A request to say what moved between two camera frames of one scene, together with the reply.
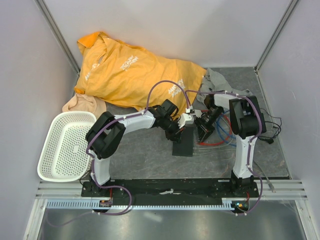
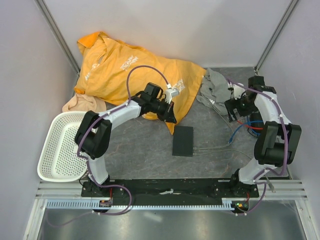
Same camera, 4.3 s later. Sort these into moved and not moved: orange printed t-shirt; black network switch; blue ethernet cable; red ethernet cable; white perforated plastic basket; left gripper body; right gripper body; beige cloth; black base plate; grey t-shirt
Moved: left gripper body; blue ethernet cable; orange printed t-shirt; right gripper body; red ethernet cable
Not moved: white perforated plastic basket; beige cloth; black network switch; grey t-shirt; black base plate
